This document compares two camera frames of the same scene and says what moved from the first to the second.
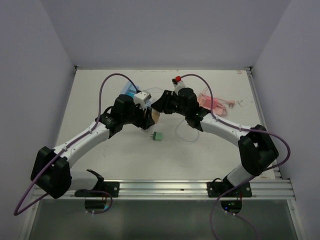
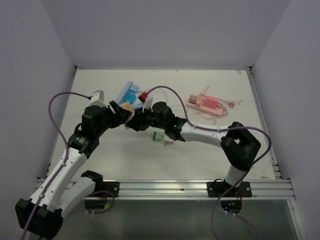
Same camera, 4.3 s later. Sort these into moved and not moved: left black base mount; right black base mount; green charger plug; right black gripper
Moved: right black gripper
Not moved: green charger plug; left black base mount; right black base mount
